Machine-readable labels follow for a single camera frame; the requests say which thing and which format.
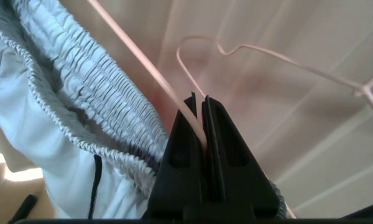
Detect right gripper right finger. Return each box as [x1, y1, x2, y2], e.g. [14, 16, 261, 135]
[201, 95, 280, 219]

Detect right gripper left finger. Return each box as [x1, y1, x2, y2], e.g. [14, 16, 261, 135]
[147, 91, 208, 220]

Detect pink clothes hanger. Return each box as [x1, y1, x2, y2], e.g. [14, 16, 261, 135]
[176, 35, 373, 219]
[86, 0, 208, 152]

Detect pale grey shorts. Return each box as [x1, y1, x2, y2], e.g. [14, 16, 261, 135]
[0, 0, 288, 219]

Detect black clothes rack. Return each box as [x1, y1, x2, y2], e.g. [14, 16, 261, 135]
[7, 194, 39, 224]

